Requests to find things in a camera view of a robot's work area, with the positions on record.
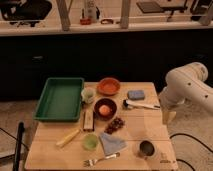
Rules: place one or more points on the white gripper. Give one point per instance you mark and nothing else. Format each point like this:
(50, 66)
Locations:
(168, 101)

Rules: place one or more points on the blue sponge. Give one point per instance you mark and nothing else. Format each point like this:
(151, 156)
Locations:
(136, 94)

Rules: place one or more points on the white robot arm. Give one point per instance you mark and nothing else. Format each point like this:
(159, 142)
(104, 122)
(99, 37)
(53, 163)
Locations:
(186, 82)

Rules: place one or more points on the metal cup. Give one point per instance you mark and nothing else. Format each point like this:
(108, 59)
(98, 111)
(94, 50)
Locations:
(146, 149)

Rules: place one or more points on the green plastic cup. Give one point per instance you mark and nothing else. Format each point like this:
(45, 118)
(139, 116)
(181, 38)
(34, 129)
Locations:
(90, 142)

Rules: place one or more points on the bunch of dark grapes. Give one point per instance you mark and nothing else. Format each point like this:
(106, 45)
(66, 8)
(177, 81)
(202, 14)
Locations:
(116, 124)

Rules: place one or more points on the dark brown bowl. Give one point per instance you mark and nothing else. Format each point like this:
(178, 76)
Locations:
(105, 101)

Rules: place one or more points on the orange ball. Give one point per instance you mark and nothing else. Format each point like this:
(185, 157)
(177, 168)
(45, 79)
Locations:
(104, 110)

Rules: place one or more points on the blue folded cloth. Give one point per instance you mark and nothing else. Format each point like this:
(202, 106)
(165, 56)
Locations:
(111, 144)

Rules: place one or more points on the orange bowl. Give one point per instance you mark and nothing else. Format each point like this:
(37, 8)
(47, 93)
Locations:
(108, 86)

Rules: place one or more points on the wooden block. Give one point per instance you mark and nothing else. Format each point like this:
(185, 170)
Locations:
(88, 124)

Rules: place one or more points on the pale green mug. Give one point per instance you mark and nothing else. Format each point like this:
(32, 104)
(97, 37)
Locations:
(88, 95)

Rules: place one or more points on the silver fork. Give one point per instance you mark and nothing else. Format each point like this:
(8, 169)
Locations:
(92, 162)

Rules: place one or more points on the green plastic tray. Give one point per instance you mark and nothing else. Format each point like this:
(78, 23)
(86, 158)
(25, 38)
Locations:
(60, 100)

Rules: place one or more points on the red object on shelf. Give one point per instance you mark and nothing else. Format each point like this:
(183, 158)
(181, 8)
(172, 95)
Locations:
(85, 21)

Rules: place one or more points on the white bottle on shelf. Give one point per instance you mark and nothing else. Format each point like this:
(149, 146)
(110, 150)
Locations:
(90, 10)

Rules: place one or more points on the black pole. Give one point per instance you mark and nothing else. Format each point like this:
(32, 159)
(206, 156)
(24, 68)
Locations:
(17, 154)

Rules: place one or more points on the black office chair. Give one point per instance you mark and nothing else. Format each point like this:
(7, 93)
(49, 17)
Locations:
(31, 11)

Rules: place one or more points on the white handled brush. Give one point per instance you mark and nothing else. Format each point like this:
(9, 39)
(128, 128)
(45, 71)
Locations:
(128, 103)

